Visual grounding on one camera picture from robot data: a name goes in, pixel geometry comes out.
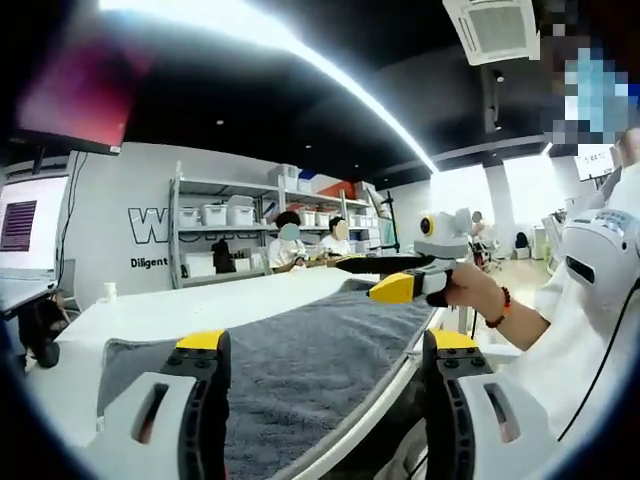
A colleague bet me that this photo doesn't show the white side desk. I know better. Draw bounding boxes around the white side desk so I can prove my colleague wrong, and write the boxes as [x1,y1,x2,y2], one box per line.
[0,269,64,321]

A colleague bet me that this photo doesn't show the rows of white storage bins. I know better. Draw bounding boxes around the rows of white storage bins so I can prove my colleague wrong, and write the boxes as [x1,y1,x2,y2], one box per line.
[179,164,386,241]

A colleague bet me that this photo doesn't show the red bead bracelet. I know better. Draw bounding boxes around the red bead bracelet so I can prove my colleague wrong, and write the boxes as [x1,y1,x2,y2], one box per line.
[484,284,514,330]

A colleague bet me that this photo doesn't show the black device cable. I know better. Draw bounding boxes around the black device cable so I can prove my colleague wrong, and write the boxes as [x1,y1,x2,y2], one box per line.
[557,279,640,444]

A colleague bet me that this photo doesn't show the long ceiling light strip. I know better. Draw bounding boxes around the long ceiling light strip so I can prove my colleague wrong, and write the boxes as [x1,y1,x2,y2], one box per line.
[99,0,435,174]

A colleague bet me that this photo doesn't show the operator in white shirt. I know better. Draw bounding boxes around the operator in white shirt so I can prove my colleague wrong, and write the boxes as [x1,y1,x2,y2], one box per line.
[499,164,640,446]

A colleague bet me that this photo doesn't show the grey neck strap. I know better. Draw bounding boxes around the grey neck strap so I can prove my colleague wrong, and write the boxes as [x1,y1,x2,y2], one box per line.
[592,164,624,209]

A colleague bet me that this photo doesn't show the white presentation screen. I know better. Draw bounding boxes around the white presentation screen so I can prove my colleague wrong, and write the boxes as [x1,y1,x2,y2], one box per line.
[0,174,69,274]

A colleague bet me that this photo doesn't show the black bag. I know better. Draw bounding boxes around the black bag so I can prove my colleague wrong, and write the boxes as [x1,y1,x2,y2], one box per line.
[212,238,236,274]

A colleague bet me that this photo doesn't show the person's right hand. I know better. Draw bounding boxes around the person's right hand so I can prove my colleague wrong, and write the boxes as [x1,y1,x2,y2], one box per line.
[444,259,504,321]

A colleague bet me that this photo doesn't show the grey metal shelf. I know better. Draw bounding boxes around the grey metal shelf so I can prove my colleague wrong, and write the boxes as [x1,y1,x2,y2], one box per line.
[167,162,386,290]

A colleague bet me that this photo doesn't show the ceiling air conditioner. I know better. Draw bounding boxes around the ceiling air conditioner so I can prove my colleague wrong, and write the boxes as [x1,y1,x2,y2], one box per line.
[442,0,544,66]

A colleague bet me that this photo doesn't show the grey textured towel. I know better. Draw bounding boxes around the grey textured towel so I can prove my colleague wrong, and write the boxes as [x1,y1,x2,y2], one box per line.
[97,278,441,464]

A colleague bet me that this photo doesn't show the wall screen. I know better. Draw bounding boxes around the wall screen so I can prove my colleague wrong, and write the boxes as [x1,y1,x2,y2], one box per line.
[573,144,616,181]

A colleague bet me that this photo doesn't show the black tripod stand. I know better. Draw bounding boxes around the black tripod stand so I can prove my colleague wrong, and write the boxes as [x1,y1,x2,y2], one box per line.
[382,189,401,254]

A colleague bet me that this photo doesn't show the white chest device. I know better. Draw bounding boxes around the white chest device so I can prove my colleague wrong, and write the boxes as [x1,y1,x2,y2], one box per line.
[562,207,640,314]

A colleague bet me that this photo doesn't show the red ceiling panel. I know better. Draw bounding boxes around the red ceiling panel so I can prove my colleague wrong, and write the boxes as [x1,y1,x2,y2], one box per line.
[14,44,151,151]

